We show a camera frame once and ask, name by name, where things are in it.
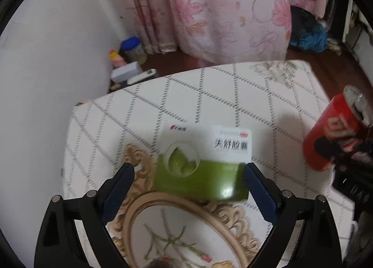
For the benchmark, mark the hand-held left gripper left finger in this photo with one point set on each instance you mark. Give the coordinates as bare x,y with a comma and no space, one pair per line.
116,189

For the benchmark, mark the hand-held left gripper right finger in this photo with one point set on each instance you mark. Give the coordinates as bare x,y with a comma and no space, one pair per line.
259,192

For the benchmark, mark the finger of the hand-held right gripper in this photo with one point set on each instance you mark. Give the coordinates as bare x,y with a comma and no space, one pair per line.
329,147
364,148

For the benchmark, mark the red drink can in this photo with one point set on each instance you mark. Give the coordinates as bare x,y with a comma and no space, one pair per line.
329,119

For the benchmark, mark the green and white box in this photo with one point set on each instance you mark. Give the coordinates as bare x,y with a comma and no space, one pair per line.
204,177

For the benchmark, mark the blue jacket on floor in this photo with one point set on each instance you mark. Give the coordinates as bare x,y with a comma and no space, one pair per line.
313,40

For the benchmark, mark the white diamond-pattern tablecloth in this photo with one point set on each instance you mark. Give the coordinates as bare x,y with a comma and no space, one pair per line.
204,99

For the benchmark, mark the white remote control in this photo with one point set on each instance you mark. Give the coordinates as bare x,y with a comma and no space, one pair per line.
142,75

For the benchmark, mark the white rectangular box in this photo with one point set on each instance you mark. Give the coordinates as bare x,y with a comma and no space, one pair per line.
126,70

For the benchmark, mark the black clothes pile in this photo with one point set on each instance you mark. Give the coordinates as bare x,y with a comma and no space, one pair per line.
303,20

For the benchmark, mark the orange bottle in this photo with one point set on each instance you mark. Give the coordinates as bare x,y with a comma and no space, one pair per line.
116,58

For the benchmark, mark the clothes rack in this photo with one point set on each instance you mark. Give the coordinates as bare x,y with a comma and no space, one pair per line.
349,17

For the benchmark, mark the blue-lid jar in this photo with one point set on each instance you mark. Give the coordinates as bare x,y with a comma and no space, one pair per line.
132,49

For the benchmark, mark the pleated pink floral curtain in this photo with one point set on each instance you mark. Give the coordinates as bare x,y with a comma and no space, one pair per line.
218,8

